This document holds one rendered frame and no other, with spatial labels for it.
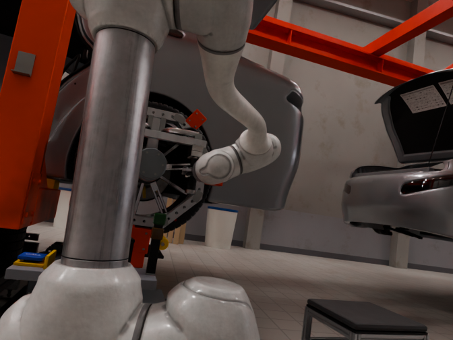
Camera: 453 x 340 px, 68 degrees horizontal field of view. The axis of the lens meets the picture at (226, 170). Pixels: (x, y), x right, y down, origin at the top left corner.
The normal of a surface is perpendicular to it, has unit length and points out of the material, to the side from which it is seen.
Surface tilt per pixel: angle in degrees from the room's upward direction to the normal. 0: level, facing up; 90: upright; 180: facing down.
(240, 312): 62
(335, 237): 90
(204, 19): 153
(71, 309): 85
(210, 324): 66
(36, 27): 90
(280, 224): 90
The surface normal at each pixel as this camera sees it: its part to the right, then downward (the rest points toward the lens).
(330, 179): 0.21, -0.08
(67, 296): -0.01, -0.19
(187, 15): 0.02, 0.86
